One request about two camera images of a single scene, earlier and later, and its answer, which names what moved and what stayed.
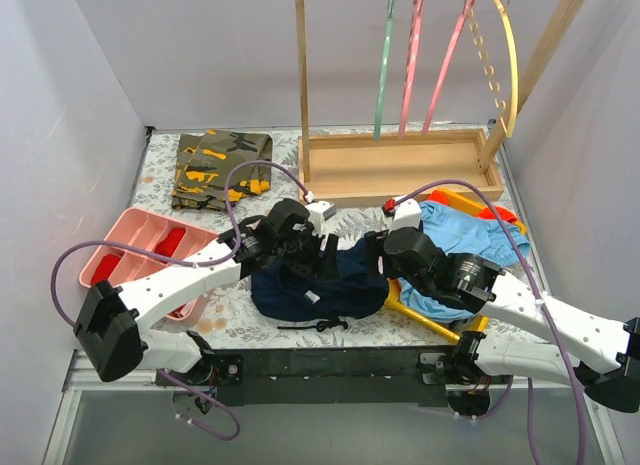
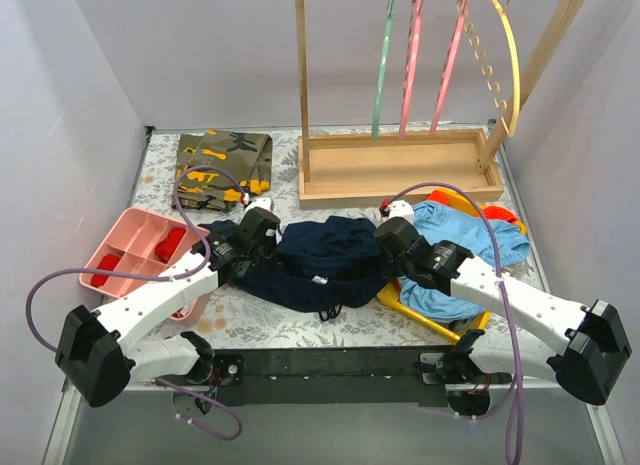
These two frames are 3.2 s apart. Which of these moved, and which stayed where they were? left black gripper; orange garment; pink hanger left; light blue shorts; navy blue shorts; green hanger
Moved: left black gripper; navy blue shorts
Stayed: pink hanger left; light blue shorts; orange garment; green hanger
